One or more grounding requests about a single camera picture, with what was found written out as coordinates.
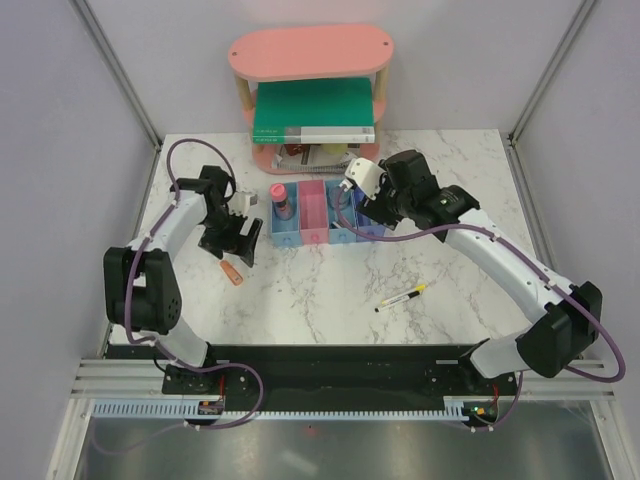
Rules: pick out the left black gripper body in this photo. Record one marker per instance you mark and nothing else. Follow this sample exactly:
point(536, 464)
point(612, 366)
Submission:
point(227, 228)

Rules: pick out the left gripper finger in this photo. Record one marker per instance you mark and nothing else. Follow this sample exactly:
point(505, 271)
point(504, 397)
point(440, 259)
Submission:
point(247, 243)
point(213, 242)

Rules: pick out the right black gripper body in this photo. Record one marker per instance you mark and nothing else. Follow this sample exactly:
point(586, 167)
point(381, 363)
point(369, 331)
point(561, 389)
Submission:
point(388, 207)

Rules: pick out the pink crayon bottle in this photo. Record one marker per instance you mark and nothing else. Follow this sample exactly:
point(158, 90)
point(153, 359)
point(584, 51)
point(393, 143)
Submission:
point(282, 205)

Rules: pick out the four-compartment pastel organizer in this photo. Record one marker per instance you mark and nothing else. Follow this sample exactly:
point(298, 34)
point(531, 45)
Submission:
point(315, 223)

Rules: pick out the yellow white marker pen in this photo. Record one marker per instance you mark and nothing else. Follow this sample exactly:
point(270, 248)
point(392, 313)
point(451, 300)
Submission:
point(400, 298)

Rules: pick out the clear tape roll pack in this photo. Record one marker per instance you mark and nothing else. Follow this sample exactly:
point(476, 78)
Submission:
point(338, 199)

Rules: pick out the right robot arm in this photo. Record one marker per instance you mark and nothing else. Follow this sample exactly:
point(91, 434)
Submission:
point(563, 316)

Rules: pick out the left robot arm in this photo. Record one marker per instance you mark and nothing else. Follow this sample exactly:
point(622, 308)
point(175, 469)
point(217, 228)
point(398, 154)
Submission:
point(141, 289)

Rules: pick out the spiral notebook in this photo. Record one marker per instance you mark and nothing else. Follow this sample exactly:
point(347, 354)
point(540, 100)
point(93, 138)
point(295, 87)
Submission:
point(314, 159)

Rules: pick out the green book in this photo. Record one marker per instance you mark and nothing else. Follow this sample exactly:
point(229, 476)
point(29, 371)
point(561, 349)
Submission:
point(318, 111)

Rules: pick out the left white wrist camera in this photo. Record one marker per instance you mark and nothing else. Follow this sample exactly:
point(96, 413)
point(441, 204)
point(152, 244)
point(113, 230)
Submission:
point(241, 202)

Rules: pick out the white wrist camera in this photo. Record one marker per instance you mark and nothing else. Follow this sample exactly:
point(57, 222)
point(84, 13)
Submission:
point(241, 202)
point(364, 174)

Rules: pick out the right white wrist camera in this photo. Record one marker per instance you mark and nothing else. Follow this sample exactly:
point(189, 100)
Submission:
point(364, 174)

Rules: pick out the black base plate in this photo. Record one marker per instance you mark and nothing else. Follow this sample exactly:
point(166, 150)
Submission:
point(339, 376)

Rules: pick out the white cable duct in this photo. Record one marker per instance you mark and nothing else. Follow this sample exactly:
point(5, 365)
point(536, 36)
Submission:
point(191, 409)

